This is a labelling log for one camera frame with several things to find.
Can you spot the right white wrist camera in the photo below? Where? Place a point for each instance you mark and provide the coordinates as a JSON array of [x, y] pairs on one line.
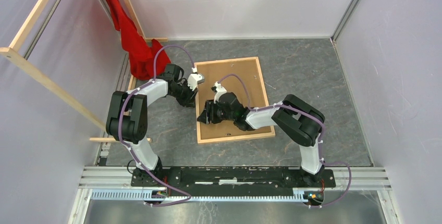
[[219, 90]]

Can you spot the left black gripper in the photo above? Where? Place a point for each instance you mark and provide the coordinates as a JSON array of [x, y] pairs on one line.
[[189, 101]]

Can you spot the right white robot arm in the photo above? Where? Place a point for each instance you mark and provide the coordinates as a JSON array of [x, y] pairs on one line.
[[300, 121]]

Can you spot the brown hardboard backing board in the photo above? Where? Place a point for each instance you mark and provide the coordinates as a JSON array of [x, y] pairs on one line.
[[231, 77]]

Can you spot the red cloth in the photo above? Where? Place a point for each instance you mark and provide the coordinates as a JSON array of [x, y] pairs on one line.
[[141, 56]]

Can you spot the light wooden picture frame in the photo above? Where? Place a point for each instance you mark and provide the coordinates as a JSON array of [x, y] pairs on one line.
[[234, 139]]

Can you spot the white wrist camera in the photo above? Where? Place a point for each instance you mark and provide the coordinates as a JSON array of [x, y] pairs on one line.
[[219, 90], [194, 80]]

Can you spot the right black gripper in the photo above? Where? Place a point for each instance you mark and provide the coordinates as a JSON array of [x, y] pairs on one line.
[[208, 115]]

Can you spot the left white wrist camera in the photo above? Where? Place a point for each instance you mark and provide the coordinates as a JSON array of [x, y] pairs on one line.
[[194, 80]]

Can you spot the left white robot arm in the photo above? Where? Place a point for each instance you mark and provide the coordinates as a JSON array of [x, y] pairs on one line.
[[127, 119]]

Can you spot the white slotted cable duct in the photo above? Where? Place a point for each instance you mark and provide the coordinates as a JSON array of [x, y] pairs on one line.
[[149, 195]]

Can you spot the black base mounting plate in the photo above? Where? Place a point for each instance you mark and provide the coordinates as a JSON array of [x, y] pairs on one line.
[[229, 181]]

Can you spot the large wooden rack frame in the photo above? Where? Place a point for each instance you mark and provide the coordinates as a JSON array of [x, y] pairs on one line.
[[80, 51]]

